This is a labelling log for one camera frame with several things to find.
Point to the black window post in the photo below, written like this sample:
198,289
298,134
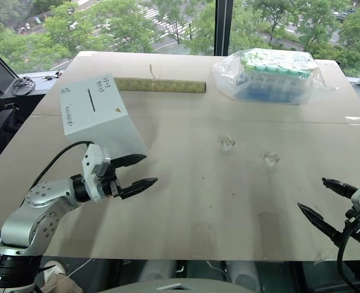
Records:
223,27

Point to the small clear tube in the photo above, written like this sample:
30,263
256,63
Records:
270,158
227,142

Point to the small clear tube left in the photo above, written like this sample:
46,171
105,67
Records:
227,142

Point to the small clear tube right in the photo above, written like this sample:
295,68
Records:
270,158

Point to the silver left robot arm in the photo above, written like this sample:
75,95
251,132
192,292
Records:
39,195

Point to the bunch of keys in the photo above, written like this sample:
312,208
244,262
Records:
49,77

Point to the white slotted box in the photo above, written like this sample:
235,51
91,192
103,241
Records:
97,116

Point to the brown cardboard tube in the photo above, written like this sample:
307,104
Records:
161,86

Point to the white shoe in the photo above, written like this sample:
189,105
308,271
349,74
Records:
54,270

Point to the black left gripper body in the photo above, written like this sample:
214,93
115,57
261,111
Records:
111,184

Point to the tan trouser leg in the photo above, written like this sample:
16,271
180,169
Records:
59,285

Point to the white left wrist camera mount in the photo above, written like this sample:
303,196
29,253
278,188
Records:
91,171

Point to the white rounded robot leg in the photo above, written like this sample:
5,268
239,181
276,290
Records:
244,274
158,270

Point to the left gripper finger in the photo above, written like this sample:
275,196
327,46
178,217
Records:
137,186
127,160

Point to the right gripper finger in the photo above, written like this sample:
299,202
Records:
320,222
340,187

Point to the plastic bag of bottles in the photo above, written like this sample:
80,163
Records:
268,76

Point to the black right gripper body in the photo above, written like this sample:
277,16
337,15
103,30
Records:
358,224

